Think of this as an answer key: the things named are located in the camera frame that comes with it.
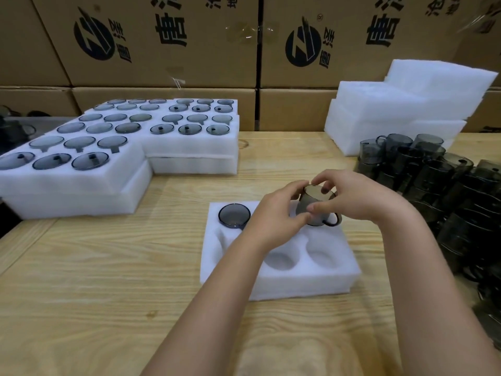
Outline person's right forearm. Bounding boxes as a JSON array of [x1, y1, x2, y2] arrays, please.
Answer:
[[372, 199, 501, 376]]

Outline person's left hand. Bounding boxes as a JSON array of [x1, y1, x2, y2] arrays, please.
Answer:
[[244, 180, 314, 255]]

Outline dark mugs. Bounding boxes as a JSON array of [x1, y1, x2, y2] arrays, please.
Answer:
[[0, 105, 36, 149]]

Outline stainless steel table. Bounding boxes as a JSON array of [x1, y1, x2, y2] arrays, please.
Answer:
[[0, 116, 75, 153]]

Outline person's right hand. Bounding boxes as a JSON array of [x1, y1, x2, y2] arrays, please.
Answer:
[[306, 169, 408, 226]]

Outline stack of white foam trays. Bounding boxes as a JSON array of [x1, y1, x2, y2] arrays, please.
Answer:
[[324, 58, 498, 157]]

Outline person's left forearm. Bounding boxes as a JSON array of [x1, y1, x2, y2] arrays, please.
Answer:
[[140, 230, 282, 376]]

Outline white grooved foam tray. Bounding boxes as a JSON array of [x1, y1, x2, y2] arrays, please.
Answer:
[[199, 201, 362, 302], [80, 99, 175, 116], [43, 112, 165, 147], [168, 98, 238, 118], [148, 154, 238, 176], [0, 135, 153, 196], [2, 168, 153, 220], [142, 114, 240, 157]]

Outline pile of smoky glass mugs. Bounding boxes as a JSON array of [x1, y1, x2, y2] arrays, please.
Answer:
[[354, 133, 501, 349]]

